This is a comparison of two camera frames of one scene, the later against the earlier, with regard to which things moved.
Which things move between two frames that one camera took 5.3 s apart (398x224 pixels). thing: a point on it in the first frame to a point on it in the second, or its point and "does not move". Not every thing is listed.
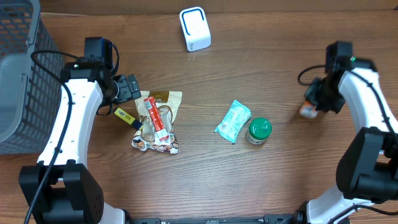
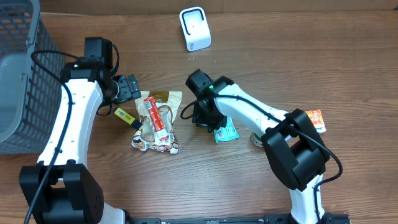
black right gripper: x=311 y=96 to x=201 y=119
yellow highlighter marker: x=127 y=118 does not move
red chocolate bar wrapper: x=161 y=134 does not move
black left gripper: x=126 y=88 does not move
